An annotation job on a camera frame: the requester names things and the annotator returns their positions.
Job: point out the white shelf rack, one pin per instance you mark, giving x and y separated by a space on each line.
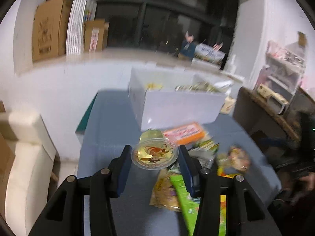
283 71

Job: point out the white storage box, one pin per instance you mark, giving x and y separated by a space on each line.
177 103

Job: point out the yellow snack packet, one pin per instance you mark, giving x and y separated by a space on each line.
165 191

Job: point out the small cardboard box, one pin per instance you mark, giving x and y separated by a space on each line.
96 35

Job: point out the large cardboard box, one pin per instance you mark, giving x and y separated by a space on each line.
50 28

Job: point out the wooden side table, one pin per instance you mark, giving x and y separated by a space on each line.
267 118

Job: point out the orange snack packet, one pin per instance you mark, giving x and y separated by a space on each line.
185 133

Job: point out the white printed board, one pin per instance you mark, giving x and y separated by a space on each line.
76 24

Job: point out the yellow lidded jelly cup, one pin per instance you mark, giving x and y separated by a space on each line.
154 154

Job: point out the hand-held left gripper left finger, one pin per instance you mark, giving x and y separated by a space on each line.
124 174

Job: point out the silver green snack packet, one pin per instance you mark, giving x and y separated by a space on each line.
203 151

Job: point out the cream appliance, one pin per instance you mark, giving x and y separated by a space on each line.
272 98

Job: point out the yellow snack in box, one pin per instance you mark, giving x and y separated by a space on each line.
153 86

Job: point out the round cartoon snack packet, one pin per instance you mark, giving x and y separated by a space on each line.
235 159

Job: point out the printed carton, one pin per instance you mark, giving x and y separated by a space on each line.
209 54

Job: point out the white sofa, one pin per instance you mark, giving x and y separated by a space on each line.
24 164

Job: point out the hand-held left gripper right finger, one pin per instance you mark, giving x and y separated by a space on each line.
186 169

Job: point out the pile of snacks in box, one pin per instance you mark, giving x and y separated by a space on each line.
204 86

